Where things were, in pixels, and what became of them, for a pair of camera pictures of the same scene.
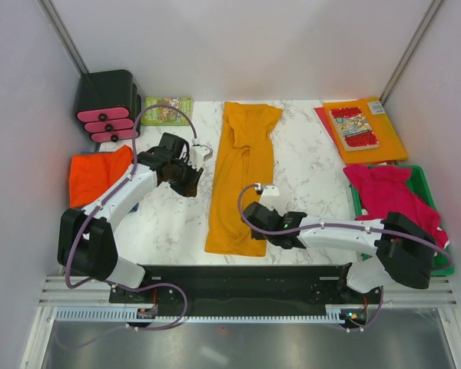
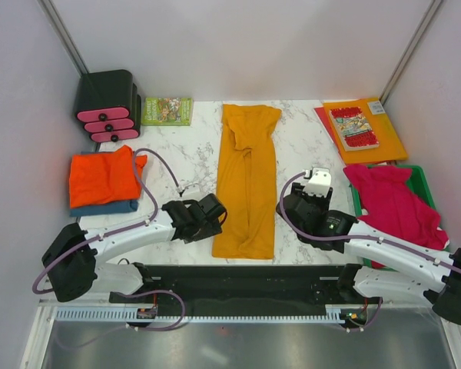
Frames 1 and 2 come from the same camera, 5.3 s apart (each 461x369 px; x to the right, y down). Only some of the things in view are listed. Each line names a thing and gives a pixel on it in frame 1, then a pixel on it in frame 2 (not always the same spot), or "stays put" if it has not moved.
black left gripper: [190, 189] to [210, 230]
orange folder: [363, 131] stays put
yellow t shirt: [244, 161] stays put
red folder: [321, 113] stays put
